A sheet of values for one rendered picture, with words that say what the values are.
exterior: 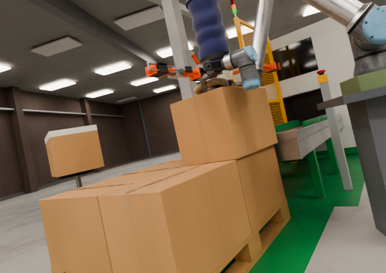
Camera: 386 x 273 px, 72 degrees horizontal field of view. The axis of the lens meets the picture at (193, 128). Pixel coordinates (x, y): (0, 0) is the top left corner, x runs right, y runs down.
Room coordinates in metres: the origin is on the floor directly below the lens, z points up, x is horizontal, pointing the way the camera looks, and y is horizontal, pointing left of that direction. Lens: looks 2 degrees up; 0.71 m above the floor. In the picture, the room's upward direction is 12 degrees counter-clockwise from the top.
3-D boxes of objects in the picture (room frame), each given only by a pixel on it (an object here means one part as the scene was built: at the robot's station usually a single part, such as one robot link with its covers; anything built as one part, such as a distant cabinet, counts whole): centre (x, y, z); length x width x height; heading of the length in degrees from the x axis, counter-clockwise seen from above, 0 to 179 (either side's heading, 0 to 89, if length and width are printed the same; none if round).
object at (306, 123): (3.17, -1.55, 0.60); 1.60 x 0.11 x 0.09; 144
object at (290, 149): (2.10, -0.43, 0.48); 0.70 x 0.03 x 0.15; 54
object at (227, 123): (1.78, -0.23, 0.74); 0.60 x 0.40 x 0.40; 142
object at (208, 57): (1.78, -0.25, 1.19); 0.23 x 0.23 x 0.04
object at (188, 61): (3.24, -0.14, 1.62); 0.20 x 0.05 x 0.30; 144
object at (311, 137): (2.85, -1.39, 0.50); 2.31 x 0.05 x 0.19; 144
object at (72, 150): (2.62, 1.21, 0.82); 0.60 x 0.40 x 0.40; 33
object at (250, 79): (1.41, -0.35, 0.96); 0.12 x 0.09 x 0.12; 160
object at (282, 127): (3.48, -1.12, 0.60); 1.60 x 0.11 x 0.09; 144
